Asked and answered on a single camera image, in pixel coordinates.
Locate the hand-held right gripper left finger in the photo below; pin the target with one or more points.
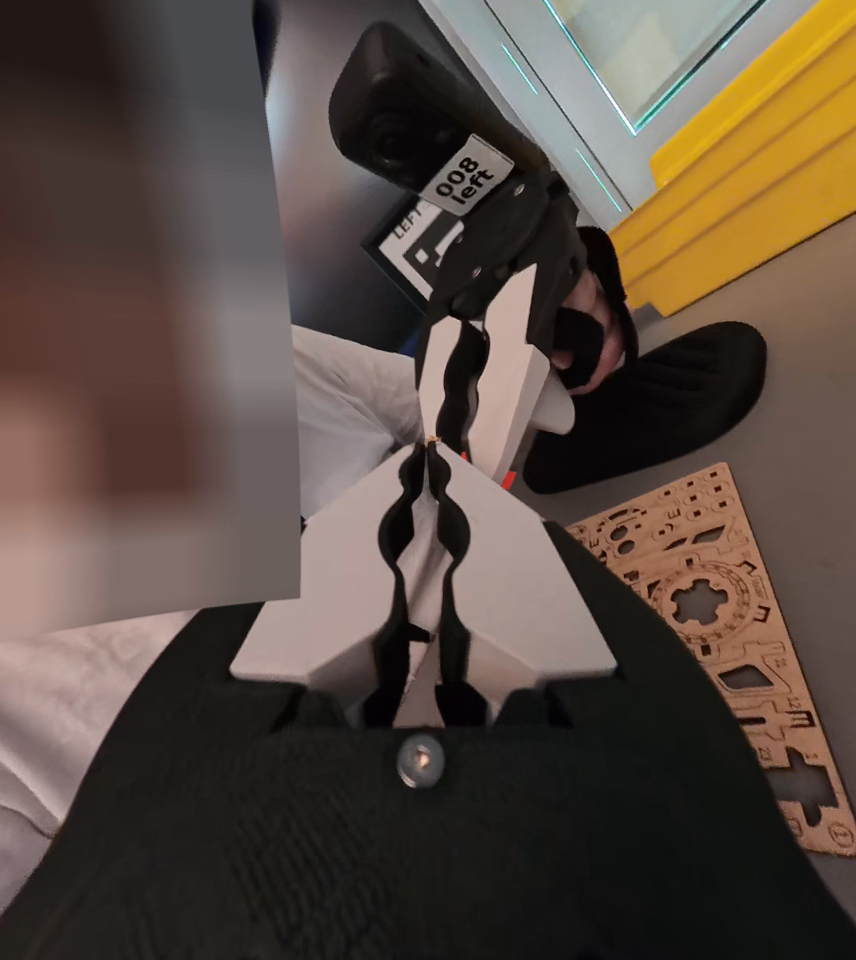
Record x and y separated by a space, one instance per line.
315 600

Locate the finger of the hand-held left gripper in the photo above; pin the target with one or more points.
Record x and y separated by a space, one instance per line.
435 367
510 390

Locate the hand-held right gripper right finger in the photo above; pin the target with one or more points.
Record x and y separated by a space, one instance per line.
533 600

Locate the laser-cut wooden parts sheet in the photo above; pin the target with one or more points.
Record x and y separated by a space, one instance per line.
758 622

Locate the person's left hand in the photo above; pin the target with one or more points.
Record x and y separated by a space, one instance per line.
608 360

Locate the black ribbed cushion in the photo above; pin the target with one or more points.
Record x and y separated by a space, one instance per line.
660 405

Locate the white framed glass panel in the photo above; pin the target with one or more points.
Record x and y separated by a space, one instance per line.
548 75

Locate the yellow plastic bin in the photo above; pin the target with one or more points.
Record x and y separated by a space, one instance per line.
773 150

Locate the person's white clothing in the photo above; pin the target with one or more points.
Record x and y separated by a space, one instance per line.
23 712

